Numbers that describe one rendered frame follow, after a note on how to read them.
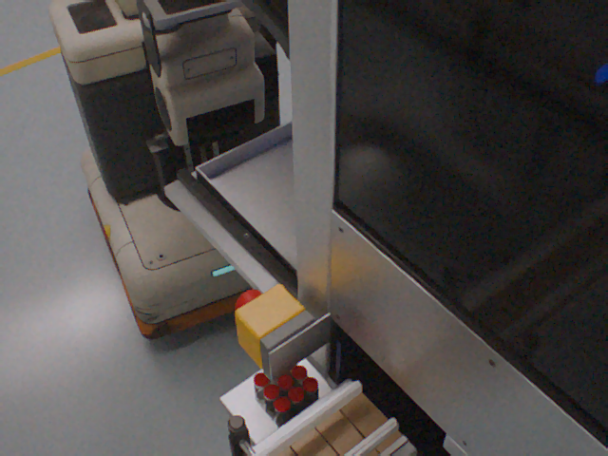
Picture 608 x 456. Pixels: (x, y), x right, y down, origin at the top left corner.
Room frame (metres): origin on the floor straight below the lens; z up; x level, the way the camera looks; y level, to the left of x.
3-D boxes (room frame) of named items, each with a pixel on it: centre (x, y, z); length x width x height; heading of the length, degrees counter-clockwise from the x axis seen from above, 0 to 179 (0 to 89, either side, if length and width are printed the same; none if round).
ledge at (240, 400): (0.46, 0.03, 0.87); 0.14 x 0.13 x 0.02; 37
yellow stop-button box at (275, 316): (0.50, 0.04, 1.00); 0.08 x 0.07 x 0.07; 37
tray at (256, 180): (0.84, -0.02, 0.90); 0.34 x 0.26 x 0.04; 37
